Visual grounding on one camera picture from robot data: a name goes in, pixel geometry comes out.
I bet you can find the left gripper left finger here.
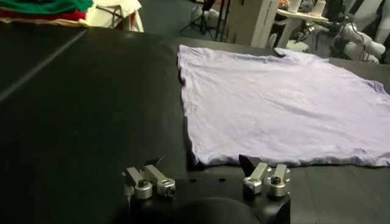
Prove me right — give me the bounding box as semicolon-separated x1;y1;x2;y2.
121;156;177;201

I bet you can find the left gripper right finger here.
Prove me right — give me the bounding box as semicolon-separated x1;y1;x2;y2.
238;154;292;198

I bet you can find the lavender T-shirt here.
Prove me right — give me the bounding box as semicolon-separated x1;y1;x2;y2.
177;44;390;167

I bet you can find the black vinyl table cover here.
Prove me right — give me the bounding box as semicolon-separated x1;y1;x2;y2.
0;21;88;100
0;27;390;224

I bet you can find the tall white cardboard box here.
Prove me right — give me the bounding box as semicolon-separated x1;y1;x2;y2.
227;0;280;49

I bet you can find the white height-adjustable desk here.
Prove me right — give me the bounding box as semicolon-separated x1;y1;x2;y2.
275;7;330;49

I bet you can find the white wheeled robot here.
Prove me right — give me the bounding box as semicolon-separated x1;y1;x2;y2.
286;18;387;64

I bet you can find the black tripod stand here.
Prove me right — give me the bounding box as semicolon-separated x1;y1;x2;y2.
179;0;216;41

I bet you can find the white tumbler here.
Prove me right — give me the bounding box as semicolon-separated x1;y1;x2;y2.
288;0;302;13

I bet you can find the beige folded garment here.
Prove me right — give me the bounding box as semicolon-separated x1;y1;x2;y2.
0;16;90;28

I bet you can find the red folded garment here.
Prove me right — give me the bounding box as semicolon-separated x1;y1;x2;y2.
0;8;88;21

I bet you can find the green folded garment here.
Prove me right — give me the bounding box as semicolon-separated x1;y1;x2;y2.
0;0;94;15

